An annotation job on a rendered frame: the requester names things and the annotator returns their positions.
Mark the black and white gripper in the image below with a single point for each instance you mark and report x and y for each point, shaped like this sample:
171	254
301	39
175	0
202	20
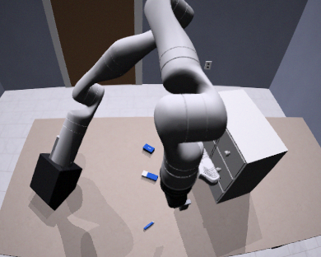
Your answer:
175	188

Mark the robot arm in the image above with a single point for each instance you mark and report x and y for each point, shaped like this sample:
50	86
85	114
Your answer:
194	113

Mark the small grey chest of drawers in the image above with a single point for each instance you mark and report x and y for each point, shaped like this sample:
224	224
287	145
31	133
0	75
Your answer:
256	140

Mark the blue and white eraser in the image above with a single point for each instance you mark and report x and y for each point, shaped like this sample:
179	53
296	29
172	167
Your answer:
149	175

